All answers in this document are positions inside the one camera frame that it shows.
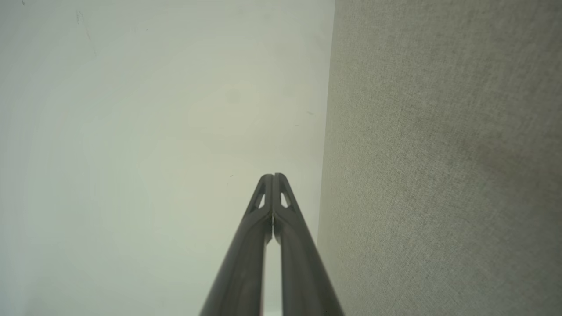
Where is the grey fabric sofa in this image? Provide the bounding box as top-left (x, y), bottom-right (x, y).
top-left (316, 0), bottom-right (562, 316)

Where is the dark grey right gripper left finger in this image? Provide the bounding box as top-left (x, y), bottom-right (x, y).
top-left (200, 174), bottom-right (274, 316)

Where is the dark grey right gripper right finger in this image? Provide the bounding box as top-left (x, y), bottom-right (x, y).
top-left (273, 173), bottom-right (345, 316)

